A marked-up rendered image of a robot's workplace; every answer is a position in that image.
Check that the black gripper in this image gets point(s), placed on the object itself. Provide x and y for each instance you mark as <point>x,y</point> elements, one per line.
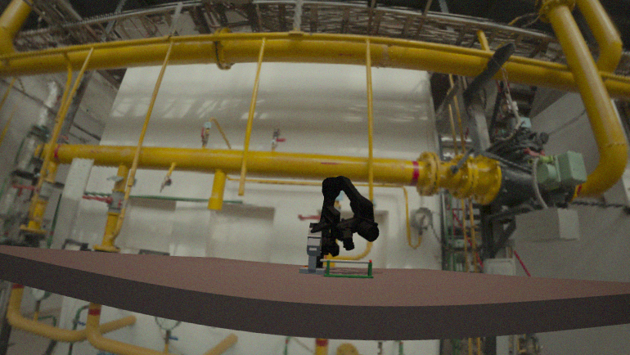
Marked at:
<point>332,222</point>

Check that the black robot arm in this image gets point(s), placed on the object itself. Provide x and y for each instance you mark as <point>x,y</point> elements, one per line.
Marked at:
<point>363,219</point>

